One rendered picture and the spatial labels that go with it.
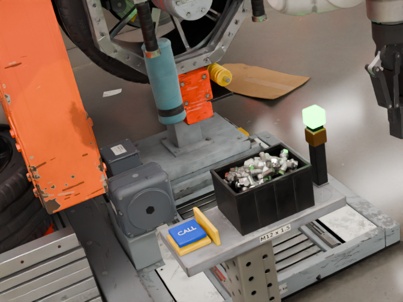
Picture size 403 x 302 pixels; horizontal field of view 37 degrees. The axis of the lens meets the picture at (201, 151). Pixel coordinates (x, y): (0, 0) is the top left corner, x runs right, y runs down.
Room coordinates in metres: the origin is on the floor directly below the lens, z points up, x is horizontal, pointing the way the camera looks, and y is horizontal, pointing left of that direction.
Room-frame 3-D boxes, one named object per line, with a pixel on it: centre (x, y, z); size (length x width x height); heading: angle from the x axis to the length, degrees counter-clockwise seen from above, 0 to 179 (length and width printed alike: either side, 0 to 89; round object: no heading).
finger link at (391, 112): (0.97, -0.36, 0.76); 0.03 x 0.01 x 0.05; 116
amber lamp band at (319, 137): (1.24, -0.28, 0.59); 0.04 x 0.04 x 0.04; 19
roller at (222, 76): (2.00, -0.09, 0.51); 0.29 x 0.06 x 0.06; 19
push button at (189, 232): (1.12, 0.07, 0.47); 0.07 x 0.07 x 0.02; 19
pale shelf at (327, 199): (1.18, -0.09, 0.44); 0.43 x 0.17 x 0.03; 109
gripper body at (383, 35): (0.98, -0.37, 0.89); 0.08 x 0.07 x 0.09; 116
